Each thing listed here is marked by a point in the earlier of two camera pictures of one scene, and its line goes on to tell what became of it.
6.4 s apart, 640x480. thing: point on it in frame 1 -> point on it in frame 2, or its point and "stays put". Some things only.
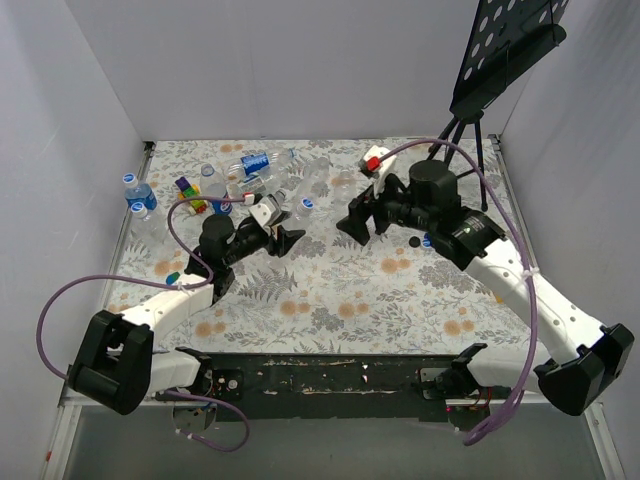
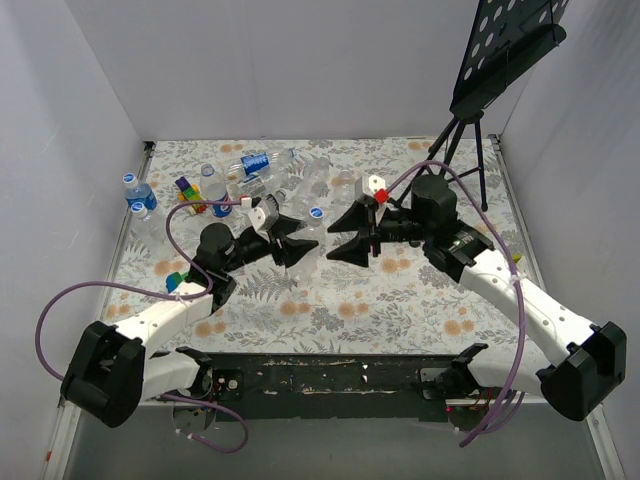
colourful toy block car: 188,190 stays put
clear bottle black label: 281,195 stays put
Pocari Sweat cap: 308,203 -> 316,212
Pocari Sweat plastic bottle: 144,194 stays put
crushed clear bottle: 304,211 -> 307,265
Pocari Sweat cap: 130,179 stays put
